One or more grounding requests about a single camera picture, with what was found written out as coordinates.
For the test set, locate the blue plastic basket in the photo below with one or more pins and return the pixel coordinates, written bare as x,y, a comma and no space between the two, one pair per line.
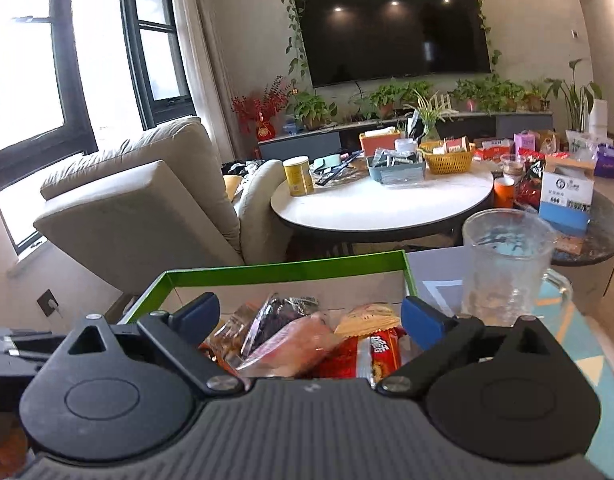
397,172

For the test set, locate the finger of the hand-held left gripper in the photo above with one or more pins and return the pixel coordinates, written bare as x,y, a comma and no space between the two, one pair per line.
22,355

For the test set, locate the black wall outlet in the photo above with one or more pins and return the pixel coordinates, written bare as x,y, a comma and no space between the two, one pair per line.
48,302

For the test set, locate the large black-framed window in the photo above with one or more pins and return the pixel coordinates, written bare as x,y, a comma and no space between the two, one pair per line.
32,85

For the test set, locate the orange cup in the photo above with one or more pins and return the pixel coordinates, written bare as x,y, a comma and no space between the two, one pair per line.
504,192

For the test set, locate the beige armchair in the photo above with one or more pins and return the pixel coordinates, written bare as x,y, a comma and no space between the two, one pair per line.
137,210

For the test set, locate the yellow woven basket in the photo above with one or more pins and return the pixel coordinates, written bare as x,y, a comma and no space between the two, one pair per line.
447,162

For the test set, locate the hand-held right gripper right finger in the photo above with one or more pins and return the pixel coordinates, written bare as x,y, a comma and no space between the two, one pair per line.
422,320

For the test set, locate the tall leafy floor plant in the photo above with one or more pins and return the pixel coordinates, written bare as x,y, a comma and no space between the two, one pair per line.
572,95

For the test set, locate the red flower arrangement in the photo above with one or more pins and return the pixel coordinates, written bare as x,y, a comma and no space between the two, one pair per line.
262,105

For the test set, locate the yellow can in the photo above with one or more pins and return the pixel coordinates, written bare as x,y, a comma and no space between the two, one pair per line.
298,177

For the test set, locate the purple snack packet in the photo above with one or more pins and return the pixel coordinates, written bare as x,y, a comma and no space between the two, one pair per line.
282,317

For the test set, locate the glass pitcher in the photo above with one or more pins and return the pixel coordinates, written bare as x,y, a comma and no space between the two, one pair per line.
507,260

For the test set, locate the white sheer curtain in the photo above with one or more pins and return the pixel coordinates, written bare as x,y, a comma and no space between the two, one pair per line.
202,60

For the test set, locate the red checkered snack packet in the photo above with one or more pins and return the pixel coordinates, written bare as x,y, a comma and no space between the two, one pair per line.
367,355

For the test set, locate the pink box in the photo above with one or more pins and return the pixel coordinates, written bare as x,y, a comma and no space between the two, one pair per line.
525,142

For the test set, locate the pink spouted pouch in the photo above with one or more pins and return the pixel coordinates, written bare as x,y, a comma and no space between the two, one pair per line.
297,340

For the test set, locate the white box blue label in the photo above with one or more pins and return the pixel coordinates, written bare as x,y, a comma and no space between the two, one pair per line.
567,195

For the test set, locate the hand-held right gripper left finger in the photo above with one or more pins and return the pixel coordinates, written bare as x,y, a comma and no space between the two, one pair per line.
197,312

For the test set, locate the round white table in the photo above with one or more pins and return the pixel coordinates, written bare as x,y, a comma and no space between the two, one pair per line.
377,205

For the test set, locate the brown fried-twist snack packet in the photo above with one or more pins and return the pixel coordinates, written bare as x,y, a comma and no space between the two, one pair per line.
227,335

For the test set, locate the purple gift bag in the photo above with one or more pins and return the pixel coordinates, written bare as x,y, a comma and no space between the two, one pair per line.
607,165

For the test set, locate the orange tissue box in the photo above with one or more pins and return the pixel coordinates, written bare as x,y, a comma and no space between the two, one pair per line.
379,146

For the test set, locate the dark round side table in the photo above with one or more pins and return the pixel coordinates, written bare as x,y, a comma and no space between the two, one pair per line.
607,230

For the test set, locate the white air purifier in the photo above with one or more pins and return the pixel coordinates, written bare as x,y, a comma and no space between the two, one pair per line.
598,117

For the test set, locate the green cardboard box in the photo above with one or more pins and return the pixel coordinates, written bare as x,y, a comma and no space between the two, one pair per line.
287,266

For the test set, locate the black television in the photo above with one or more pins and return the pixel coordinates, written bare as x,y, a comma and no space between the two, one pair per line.
392,30

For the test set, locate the narrow black-framed window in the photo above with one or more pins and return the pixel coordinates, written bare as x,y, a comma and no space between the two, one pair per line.
157,50

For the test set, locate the row of potted plants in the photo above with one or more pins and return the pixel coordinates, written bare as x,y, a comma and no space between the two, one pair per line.
387,95

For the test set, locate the spider plant in vase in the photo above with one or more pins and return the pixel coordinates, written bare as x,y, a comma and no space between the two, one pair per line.
429,110

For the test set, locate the grey television cabinet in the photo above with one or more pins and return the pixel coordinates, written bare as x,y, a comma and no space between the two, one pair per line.
517,125

